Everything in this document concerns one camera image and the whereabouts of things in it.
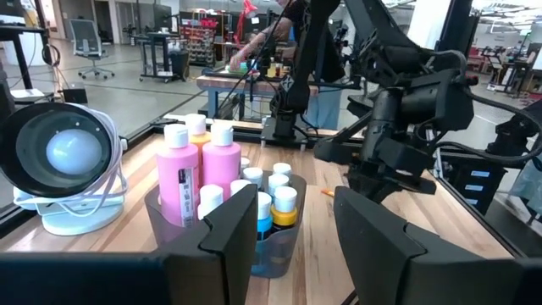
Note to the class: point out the small yellow paint bottle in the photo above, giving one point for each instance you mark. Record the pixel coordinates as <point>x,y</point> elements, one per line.
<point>284,207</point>

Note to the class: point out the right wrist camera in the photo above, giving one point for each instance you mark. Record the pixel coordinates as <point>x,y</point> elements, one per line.
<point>440,101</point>

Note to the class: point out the black labelled drawer cabinet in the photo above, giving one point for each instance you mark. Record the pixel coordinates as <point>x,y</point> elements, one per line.
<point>457,190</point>

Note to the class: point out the black side table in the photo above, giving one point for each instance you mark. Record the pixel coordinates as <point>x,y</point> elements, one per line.
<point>156,36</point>

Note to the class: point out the light blue paint bottle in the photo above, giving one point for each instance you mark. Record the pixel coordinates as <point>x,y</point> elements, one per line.
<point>263,214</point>

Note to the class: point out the person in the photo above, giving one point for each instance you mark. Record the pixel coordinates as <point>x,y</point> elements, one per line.
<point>326,106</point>

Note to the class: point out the wooden workbench blue legs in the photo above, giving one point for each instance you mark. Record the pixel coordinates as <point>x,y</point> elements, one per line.
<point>237,84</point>

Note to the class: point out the grey office chair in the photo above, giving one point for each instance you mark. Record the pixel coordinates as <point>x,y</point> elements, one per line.
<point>86,42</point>

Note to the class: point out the white desk lamp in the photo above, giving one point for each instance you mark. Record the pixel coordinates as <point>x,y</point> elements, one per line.
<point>72,152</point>

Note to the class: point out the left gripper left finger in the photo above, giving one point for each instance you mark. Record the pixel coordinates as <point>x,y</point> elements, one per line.
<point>127,279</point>

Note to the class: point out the black aluminium table frame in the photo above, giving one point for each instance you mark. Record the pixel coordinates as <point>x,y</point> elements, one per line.
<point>254,136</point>

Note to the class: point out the shelf with red bins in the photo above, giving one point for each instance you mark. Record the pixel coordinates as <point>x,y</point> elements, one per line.
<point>199,40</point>

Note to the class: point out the large yellow-orange paint bottle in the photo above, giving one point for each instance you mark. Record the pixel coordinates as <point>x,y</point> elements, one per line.
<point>197,131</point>

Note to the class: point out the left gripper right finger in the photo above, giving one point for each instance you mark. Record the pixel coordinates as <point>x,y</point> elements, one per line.
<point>423,279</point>

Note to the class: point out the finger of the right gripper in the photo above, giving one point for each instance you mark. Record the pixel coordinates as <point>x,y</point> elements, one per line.
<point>410,186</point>
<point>366,182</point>

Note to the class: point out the pale blue patterned fabric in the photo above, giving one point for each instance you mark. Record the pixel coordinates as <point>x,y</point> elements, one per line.
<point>527,182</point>

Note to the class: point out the teal paint bottle black label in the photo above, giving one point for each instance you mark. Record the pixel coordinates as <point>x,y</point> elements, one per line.
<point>278,183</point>

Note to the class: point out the grey translucent plastic bin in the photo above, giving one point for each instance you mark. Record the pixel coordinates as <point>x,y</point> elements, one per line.
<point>275,254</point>

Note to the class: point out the red desk lamp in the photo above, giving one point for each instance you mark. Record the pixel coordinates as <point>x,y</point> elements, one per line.
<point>250,8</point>

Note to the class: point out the large pink paint bottle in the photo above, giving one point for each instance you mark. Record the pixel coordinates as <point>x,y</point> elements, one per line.
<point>222,165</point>
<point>178,182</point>

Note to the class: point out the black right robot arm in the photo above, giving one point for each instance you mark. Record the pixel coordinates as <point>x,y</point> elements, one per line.
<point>309,51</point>

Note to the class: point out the small black floor box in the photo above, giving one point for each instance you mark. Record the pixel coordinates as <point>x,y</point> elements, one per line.
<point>75,95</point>

